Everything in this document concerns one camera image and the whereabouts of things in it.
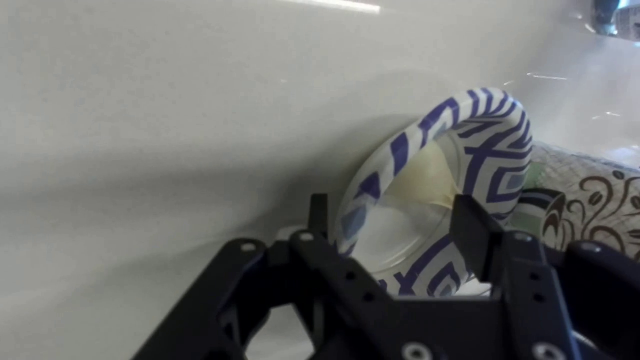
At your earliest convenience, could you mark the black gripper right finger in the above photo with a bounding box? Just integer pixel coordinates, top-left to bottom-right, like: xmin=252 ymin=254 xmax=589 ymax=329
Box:
xmin=450 ymin=196 xmax=640 ymax=360

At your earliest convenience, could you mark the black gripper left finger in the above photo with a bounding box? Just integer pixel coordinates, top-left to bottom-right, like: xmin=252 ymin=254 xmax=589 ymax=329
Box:
xmin=132 ymin=194 xmax=394 ymax=360

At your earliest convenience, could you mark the blue patterned paper plate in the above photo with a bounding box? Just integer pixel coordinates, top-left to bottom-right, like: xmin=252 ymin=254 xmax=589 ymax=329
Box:
xmin=332 ymin=88 xmax=534 ymax=297

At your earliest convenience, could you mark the cream plastic spoon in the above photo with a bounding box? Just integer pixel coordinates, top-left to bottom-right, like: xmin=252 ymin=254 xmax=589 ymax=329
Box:
xmin=382 ymin=144 xmax=457 ymax=209

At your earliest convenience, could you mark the patterned paper cup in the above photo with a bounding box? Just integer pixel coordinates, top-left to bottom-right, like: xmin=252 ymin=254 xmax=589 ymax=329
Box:
xmin=510 ymin=144 xmax=640 ymax=261

